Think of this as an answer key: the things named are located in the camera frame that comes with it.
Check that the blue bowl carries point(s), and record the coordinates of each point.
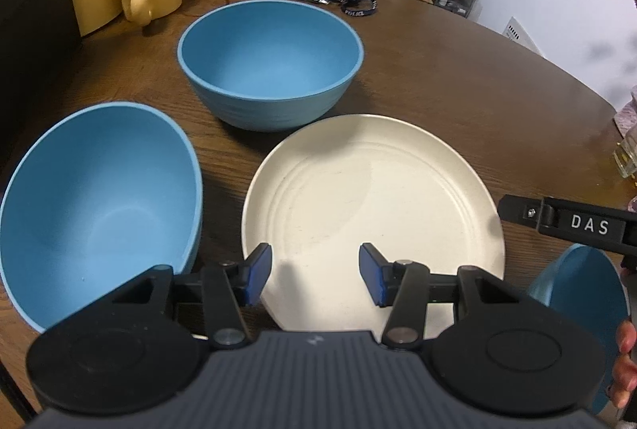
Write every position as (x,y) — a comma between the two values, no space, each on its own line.
(99,210)
(268,56)
(577,299)

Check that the clear drinking glass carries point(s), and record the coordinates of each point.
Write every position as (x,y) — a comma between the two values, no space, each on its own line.
(626,160)

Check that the cream plate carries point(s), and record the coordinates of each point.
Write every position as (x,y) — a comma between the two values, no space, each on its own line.
(373,190)

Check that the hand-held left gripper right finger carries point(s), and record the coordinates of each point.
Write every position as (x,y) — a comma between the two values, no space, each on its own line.
(371,275)

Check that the black paper bag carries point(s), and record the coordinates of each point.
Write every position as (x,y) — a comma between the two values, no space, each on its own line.
(30,36)

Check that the person's right hand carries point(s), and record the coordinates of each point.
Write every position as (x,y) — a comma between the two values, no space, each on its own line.
(626,359)

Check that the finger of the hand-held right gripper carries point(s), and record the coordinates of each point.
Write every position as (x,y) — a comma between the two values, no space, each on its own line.
(520,211)

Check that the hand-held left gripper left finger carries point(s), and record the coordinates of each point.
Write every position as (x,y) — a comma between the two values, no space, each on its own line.
(259,275)

